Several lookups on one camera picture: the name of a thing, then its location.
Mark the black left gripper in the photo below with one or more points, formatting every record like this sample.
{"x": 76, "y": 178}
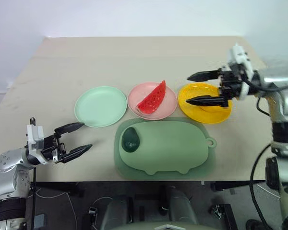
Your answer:
{"x": 53, "y": 149}

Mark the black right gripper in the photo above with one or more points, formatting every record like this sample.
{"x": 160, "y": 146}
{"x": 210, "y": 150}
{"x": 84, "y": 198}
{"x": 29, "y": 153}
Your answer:
{"x": 231, "y": 81}

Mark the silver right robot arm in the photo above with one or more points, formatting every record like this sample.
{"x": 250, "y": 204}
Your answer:
{"x": 285, "y": 100}

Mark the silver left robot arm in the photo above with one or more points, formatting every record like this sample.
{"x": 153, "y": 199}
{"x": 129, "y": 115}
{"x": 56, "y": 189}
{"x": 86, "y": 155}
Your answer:
{"x": 7, "y": 165}

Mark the yellow plate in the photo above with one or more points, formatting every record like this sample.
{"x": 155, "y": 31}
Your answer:
{"x": 206, "y": 116}

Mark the mint green plate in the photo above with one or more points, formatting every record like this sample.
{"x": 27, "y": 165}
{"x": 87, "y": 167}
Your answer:
{"x": 100, "y": 106}

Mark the pink plate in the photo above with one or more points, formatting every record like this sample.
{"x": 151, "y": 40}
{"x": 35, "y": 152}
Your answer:
{"x": 140, "y": 95}

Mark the red watermelon slice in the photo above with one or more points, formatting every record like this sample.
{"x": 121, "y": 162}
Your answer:
{"x": 152, "y": 100}

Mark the dark green avocado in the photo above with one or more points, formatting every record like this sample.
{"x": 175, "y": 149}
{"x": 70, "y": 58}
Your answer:
{"x": 130, "y": 141}

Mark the green pig-shaped board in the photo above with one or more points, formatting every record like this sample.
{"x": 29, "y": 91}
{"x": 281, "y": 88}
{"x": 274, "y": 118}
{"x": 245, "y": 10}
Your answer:
{"x": 168, "y": 146}

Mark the grey-green rounded shape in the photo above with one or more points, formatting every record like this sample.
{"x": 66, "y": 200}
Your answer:
{"x": 181, "y": 206}
{"x": 116, "y": 213}

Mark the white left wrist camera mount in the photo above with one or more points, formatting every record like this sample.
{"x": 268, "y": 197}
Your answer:
{"x": 34, "y": 139}

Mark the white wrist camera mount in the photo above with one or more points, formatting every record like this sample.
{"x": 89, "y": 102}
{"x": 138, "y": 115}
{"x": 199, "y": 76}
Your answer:
{"x": 241, "y": 56}
{"x": 34, "y": 139}

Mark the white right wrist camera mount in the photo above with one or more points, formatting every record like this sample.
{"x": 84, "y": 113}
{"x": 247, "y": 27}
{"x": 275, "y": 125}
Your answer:
{"x": 241, "y": 56}

